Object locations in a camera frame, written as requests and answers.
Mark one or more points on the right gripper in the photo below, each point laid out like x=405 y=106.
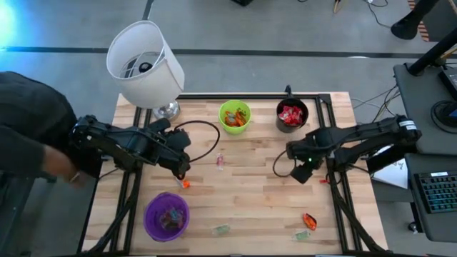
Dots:
x=303 y=153

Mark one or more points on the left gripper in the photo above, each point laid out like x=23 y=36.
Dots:
x=176 y=153

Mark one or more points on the small orange candy packet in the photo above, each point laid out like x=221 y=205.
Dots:
x=185 y=184

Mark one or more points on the red object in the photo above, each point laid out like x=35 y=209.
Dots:
x=220 y=161

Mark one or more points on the red Skittles packet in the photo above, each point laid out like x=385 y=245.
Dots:
x=287 y=115

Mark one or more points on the green candy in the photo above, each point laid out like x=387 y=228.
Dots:
x=166 y=219
x=221 y=229
x=179 y=217
x=235 y=115
x=302 y=235

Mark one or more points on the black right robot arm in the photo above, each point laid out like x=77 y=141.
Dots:
x=367 y=133

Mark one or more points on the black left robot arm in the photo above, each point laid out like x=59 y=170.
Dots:
x=118 y=139

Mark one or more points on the orange red candy packet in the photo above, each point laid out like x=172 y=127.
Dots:
x=310 y=221

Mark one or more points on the black plastic bucket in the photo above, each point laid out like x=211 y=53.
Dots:
x=282 y=126

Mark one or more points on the purple plastic bucket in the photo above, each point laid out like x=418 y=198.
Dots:
x=151 y=228

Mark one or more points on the green plastic bucket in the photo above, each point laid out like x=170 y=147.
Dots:
x=225 y=128

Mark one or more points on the black desk leg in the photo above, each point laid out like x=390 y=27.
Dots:
x=387 y=160

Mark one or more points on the white shade table lamp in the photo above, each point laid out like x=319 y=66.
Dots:
x=153 y=85

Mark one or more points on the white paper sheet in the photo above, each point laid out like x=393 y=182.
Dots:
x=394 y=175

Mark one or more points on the grey desk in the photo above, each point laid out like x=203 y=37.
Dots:
x=417 y=89
x=428 y=225

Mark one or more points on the black caster wheel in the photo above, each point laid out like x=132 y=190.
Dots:
x=412 y=227

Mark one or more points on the black backlit keyboard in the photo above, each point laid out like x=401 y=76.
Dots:
x=439 y=192

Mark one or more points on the black round stand base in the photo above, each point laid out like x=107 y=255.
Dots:
x=442 y=114

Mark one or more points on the person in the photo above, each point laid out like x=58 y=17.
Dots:
x=28 y=121

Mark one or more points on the person's leg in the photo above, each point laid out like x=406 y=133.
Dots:
x=407 y=26

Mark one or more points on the black diagonal pole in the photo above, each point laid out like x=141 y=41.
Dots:
x=433 y=53

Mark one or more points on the red white striped rug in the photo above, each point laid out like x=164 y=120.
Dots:
x=424 y=32

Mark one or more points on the dark grey table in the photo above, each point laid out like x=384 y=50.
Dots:
x=10 y=221

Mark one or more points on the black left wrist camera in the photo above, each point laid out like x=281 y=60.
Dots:
x=159 y=125

